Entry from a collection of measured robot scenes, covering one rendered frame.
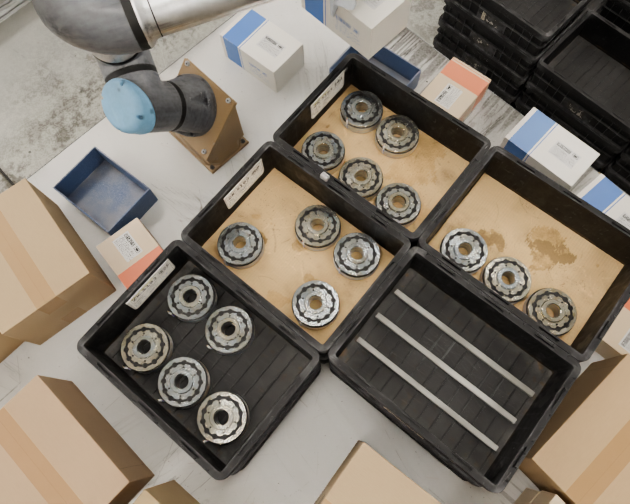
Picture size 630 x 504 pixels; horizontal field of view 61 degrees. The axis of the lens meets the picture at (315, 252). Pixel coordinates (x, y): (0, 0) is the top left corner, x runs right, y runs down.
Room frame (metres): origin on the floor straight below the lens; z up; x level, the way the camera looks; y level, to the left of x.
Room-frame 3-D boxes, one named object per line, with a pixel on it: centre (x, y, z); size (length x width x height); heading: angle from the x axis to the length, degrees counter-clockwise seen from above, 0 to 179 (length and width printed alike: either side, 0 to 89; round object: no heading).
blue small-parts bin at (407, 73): (0.91, -0.20, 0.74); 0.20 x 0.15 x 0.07; 46
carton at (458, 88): (0.82, -0.41, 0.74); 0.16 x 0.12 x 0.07; 136
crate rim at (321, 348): (0.38, 0.04, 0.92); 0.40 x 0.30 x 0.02; 46
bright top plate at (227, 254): (0.41, 0.17, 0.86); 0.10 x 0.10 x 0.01
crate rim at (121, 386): (0.17, 0.25, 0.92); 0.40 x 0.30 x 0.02; 46
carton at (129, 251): (0.43, 0.43, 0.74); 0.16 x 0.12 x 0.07; 35
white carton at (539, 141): (0.62, -0.61, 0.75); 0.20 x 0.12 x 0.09; 41
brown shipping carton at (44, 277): (0.44, 0.68, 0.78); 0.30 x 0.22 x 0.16; 34
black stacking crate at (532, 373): (0.10, -0.25, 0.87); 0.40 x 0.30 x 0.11; 46
